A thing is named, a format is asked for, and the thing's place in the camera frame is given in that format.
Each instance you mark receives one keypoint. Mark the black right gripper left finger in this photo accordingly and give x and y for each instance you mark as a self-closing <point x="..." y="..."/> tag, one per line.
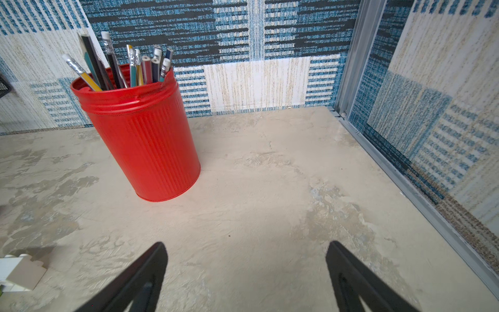
<point x="137" y="288"/>

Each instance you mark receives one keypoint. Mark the red pen cup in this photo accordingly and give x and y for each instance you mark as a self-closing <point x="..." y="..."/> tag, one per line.
<point x="146" y="130"/>

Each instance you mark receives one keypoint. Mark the white lego brick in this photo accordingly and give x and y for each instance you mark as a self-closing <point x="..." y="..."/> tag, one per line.
<point x="20" y="274"/>

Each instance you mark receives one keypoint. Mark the pens in cup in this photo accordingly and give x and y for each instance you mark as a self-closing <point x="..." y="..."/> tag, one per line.
<point x="139" y="71"/>

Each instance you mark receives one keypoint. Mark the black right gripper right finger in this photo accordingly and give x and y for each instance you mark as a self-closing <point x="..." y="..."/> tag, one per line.
<point x="354" y="284"/>

